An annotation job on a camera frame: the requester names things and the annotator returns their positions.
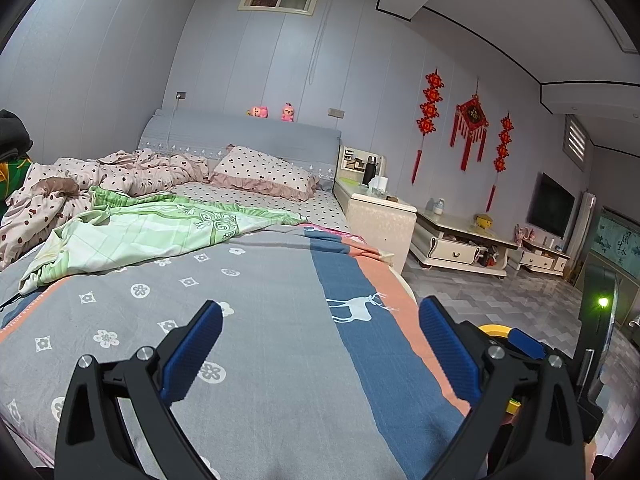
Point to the fish tank cabinet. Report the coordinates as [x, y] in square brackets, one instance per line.
[620, 240]

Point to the pink doll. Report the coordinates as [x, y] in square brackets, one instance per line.
[257, 112]
[287, 112]

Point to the cream low cabinet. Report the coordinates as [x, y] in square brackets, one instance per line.
[455, 250]

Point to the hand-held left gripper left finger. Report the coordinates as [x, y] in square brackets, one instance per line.
[192, 355]

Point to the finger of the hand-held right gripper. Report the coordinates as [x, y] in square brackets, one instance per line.
[525, 345]

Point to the yellow toy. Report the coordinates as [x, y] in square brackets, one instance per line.
[483, 221]

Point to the wall television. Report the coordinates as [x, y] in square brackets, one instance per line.
[550, 205]

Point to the small cream drawer cabinet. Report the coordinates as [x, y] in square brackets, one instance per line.
[542, 260]

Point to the dotted bed sheet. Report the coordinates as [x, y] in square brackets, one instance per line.
[320, 210]

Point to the pink dotted duvet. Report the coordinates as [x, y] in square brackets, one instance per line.
[125, 170]

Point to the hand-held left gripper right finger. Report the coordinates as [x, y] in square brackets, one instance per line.
[450, 350]

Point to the red items under cabinet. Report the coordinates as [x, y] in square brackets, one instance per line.
[489, 257]

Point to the yellow trash bin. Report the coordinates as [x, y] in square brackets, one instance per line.
[495, 330]

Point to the cream bedside cabinet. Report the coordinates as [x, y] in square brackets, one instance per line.
[380, 225]

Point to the white bottle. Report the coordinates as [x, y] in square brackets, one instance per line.
[438, 206]

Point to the pink dotted pillow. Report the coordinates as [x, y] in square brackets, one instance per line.
[260, 170]

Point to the grey bed headboard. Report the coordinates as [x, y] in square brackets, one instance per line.
[240, 130]

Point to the black thermos bottle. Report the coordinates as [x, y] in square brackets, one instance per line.
[369, 172]

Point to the grey bed with headboard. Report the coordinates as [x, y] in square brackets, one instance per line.
[250, 310]

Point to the green printed cloth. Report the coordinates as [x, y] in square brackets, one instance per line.
[10, 185]

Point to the tissue box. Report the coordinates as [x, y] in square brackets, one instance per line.
[379, 186]

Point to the dark cloth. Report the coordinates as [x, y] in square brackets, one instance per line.
[12, 132]

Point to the green floral quilt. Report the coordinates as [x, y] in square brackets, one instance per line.
[125, 230]

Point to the standing air conditioner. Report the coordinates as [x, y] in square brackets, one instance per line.
[582, 235]

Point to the long ceiling tube light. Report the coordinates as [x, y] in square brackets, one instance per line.
[602, 7]

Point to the pink ornament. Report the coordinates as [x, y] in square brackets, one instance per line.
[524, 236]

